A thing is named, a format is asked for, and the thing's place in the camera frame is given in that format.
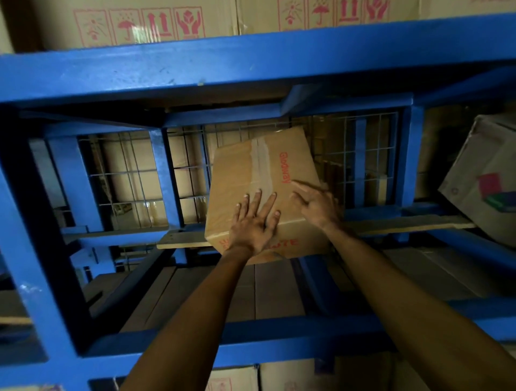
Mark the person's left hand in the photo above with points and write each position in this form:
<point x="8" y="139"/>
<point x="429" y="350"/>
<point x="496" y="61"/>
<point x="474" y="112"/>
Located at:
<point x="252" y="231"/>

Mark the person's right hand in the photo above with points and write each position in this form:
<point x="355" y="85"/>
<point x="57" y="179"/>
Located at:
<point x="318" y="207"/>

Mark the row of top-shelf cartons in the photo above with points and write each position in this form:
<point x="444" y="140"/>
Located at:
<point x="60" y="28"/>

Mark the wide wooden plank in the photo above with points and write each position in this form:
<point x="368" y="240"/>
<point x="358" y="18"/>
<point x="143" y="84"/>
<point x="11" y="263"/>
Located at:
<point x="14" y="321"/>

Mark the person's right forearm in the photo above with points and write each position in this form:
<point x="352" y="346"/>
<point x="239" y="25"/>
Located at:
<point x="419" y="318"/>

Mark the person's left forearm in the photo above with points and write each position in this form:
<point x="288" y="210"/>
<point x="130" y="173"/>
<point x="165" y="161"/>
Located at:
<point x="189" y="326"/>

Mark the red lettered cardboard box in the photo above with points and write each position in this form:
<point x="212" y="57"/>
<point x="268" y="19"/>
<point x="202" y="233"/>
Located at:
<point x="238" y="173"/>

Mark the blue metal shelving rack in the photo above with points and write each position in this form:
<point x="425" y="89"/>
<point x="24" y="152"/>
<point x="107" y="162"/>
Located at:
<point x="242" y="60"/>

